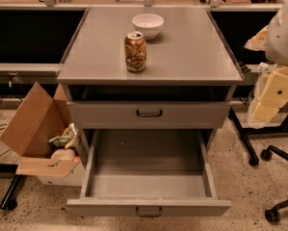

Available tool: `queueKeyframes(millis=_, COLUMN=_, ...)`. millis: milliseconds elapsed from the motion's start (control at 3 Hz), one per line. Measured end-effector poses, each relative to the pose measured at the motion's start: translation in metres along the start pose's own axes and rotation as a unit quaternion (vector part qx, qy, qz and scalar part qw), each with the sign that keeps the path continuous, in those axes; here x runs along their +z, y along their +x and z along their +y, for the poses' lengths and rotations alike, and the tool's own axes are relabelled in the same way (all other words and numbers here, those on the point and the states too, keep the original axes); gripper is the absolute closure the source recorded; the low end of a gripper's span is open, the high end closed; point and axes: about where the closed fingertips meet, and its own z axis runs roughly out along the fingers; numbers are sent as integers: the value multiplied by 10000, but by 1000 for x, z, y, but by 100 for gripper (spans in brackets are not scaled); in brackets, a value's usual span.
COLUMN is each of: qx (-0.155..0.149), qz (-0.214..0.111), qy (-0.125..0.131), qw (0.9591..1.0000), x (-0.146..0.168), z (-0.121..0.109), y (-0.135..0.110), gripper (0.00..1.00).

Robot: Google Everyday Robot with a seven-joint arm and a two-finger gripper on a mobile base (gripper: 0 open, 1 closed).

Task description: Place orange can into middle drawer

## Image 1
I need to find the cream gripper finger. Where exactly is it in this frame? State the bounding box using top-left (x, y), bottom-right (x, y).
top-left (251, 66), bottom-right (288, 123)

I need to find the orange soda can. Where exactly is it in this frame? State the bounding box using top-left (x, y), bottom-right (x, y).
top-left (124, 31), bottom-right (146, 72)

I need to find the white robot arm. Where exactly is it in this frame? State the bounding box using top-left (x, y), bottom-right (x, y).
top-left (249, 0), bottom-right (288, 127)

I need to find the grey drawer cabinet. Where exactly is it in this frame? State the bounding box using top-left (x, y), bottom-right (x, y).
top-left (56, 6), bottom-right (244, 156)

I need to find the open grey lower drawer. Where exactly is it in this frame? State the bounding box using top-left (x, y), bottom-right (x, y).
top-left (67, 130), bottom-right (231, 218)

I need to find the closed grey upper drawer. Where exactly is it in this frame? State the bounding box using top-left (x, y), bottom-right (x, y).
top-left (67, 101), bottom-right (230, 129)

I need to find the black table stand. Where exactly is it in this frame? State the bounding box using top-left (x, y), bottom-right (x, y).
top-left (228, 109), bottom-right (288, 167)

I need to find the black chair base leg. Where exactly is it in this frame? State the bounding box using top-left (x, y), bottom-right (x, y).
top-left (260, 145), bottom-right (288, 162)

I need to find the black caster wheel leg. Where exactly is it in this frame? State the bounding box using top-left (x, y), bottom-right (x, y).
top-left (265, 199), bottom-right (288, 223)

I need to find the white ceramic bowl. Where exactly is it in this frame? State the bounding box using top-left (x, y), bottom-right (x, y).
top-left (132, 13), bottom-right (165, 39)

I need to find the crumpled wrapper trash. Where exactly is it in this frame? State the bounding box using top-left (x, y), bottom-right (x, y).
top-left (48, 123), bottom-right (77, 148)

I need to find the brown cardboard box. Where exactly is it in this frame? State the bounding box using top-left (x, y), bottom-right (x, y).
top-left (0, 83), bottom-right (84, 186)

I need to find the black left stand foot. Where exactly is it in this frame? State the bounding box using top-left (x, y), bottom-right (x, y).
top-left (0, 175), bottom-right (24, 211)

